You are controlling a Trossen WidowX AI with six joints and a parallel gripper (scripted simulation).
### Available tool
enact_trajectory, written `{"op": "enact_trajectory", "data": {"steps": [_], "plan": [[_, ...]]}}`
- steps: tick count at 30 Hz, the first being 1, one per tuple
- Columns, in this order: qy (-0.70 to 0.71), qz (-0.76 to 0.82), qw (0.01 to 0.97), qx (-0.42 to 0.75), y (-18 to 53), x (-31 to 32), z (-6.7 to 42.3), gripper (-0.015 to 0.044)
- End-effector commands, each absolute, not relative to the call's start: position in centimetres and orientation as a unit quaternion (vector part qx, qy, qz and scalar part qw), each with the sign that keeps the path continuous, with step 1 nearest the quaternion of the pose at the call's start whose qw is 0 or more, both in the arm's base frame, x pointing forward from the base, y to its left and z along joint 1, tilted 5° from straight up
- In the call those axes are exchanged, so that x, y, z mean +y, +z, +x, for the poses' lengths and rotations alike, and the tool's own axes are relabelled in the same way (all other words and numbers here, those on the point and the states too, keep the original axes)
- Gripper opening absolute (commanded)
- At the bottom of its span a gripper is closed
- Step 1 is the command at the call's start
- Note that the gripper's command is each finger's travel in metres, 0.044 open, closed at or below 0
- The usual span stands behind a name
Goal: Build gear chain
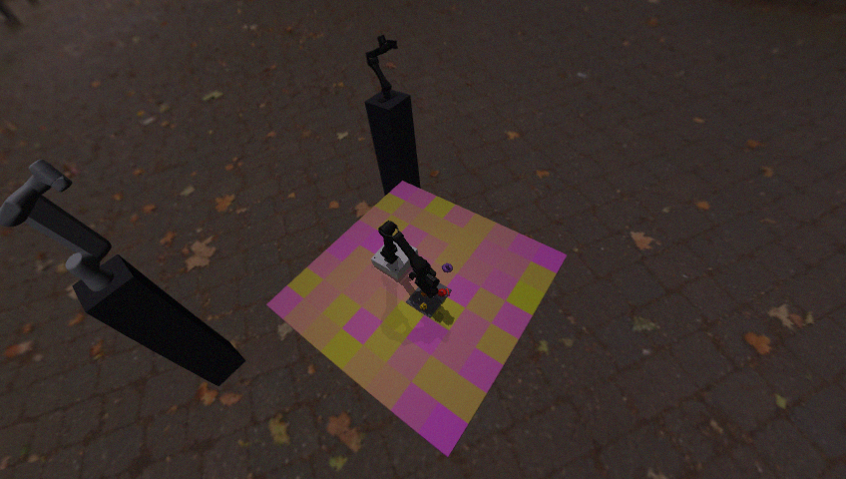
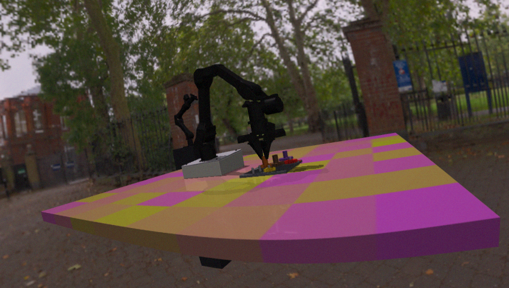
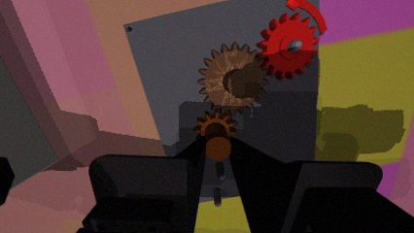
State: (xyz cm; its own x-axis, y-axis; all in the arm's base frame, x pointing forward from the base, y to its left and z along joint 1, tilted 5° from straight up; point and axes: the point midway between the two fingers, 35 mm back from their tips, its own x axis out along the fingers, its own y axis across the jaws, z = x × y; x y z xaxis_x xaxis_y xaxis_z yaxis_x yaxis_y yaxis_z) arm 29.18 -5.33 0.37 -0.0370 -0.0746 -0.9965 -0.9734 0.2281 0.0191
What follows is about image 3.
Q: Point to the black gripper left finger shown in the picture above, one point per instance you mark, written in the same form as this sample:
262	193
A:
177	178

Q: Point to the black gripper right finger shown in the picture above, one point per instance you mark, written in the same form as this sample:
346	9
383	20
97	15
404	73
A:
272	190

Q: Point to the orange gear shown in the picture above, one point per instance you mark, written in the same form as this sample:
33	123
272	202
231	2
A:
216	128

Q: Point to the red gear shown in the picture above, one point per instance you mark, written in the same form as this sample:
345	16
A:
275	46

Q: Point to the brown toothed gear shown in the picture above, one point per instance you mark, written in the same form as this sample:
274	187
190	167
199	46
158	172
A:
233	79

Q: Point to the red curved arrow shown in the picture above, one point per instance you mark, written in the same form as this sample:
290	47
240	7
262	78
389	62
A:
314	12

